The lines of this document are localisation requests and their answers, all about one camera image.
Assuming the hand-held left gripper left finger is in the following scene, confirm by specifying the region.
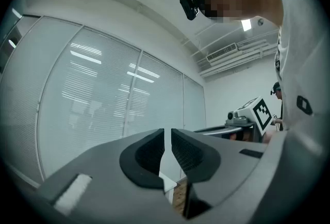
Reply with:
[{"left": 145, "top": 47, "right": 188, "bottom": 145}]
[{"left": 38, "top": 129, "right": 181, "bottom": 224}]

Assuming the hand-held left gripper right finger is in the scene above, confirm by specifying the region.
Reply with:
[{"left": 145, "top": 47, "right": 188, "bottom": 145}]
[{"left": 171, "top": 129, "right": 269, "bottom": 220}]

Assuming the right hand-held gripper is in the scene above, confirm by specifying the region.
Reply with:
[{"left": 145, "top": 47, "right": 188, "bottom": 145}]
[{"left": 193, "top": 96, "right": 274, "bottom": 141}]

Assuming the person's right forearm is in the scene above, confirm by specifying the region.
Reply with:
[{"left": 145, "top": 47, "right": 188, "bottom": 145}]
[{"left": 262, "top": 130, "right": 278, "bottom": 144}]

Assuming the white window blind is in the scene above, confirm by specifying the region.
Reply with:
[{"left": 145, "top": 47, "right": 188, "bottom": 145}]
[
  {"left": 0, "top": 15, "right": 83, "bottom": 189},
  {"left": 183, "top": 74, "right": 207, "bottom": 132},
  {"left": 37, "top": 25, "right": 142, "bottom": 180},
  {"left": 123, "top": 50, "right": 185, "bottom": 138}
]

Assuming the white ceiling pipe bundle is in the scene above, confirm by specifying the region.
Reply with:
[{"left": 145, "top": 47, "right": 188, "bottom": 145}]
[{"left": 190, "top": 25, "right": 281, "bottom": 78}]

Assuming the white ceiling air vent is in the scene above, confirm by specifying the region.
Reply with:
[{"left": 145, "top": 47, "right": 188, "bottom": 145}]
[{"left": 205, "top": 42, "right": 238, "bottom": 63}]

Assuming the ceiling light panel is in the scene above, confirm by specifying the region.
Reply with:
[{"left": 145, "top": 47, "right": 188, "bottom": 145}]
[
  {"left": 241, "top": 18, "right": 253, "bottom": 31},
  {"left": 11, "top": 7, "right": 23, "bottom": 20}
]

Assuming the white printed t-shirt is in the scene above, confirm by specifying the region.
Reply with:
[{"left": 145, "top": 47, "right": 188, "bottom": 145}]
[{"left": 273, "top": 0, "right": 329, "bottom": 132}]

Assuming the black head-mounted camera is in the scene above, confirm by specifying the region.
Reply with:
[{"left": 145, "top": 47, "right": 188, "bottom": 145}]
[{"left": 179, "top": 0, "right": 201, "bottom": 21}]

